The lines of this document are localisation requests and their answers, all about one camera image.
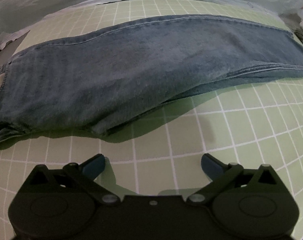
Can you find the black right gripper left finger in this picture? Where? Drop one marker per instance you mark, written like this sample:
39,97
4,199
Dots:
81,178

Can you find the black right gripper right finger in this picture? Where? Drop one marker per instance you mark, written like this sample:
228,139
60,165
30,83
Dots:
222,177

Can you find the blue denim jeans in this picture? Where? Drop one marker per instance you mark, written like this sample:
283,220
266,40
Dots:
104,79

